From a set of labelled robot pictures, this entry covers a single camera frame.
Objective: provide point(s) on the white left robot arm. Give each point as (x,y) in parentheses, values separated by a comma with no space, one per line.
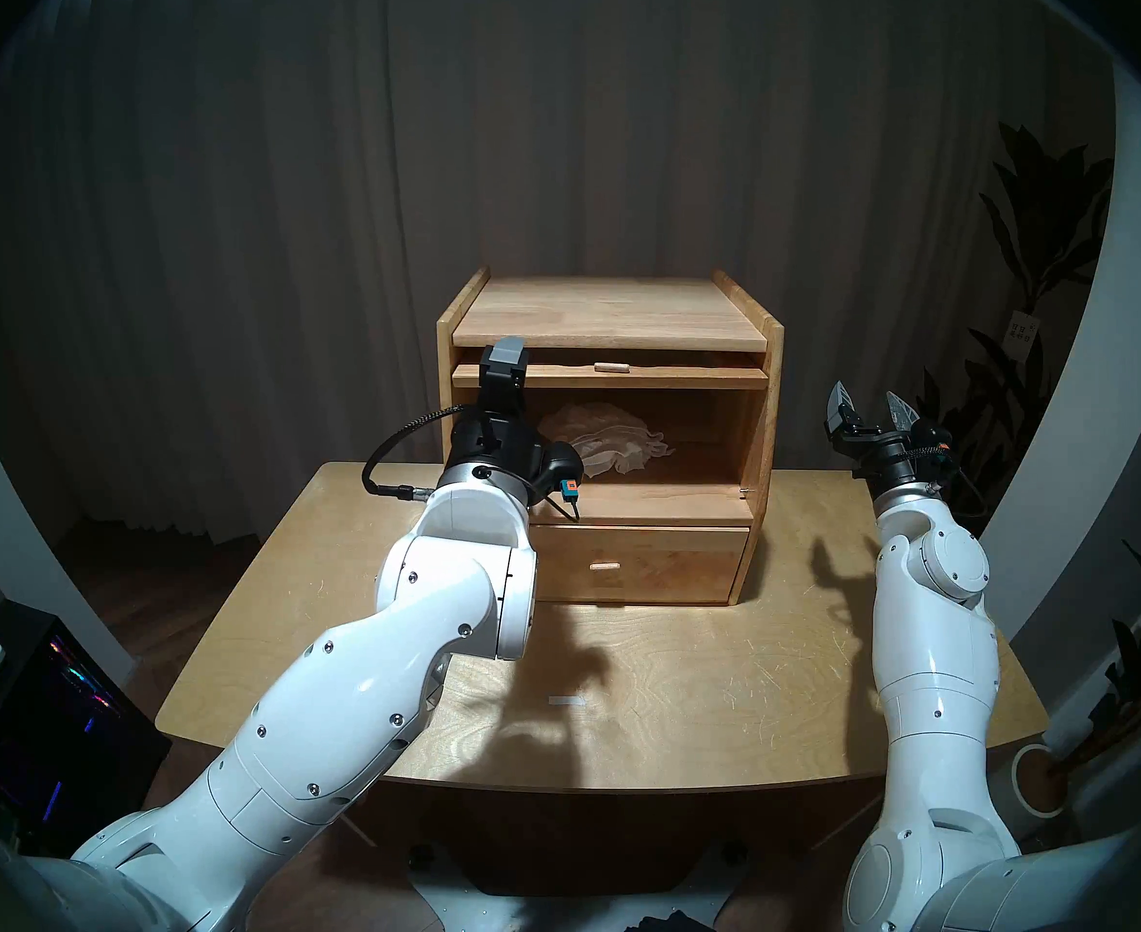
(386,678)

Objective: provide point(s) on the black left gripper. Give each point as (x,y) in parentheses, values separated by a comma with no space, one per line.
(503,449)

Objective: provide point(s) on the white plant tag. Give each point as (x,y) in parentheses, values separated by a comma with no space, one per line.
(1022,330)

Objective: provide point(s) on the white pants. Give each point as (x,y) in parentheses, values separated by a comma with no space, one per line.
(609,435)

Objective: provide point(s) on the wooden door ribbed glass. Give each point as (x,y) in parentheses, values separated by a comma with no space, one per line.
(677,377)

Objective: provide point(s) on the wooden drawer with knob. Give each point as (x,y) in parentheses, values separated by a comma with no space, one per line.
(668,561)

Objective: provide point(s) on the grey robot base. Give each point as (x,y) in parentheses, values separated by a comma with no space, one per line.
(512,901)

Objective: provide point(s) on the pleated curtain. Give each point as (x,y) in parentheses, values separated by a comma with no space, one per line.
(240,212)

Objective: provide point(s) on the tall dark leafy plant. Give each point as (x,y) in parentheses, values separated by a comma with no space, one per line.
(1046,212)

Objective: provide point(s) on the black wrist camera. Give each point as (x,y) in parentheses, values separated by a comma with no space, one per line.
(563,466)
(935,459)

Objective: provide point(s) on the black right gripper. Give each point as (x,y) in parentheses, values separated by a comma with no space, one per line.
(886,459)

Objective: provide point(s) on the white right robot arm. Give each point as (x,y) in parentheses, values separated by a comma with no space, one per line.
(935,668)

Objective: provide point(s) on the wooden cabinet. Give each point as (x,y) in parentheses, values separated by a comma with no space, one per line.
(609,314)

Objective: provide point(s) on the black computer tower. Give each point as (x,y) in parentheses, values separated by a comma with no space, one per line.
(56,736)

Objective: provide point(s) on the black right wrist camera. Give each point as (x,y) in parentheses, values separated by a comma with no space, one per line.
(935,459)

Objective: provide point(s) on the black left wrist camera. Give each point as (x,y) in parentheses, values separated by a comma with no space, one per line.
(563,466)

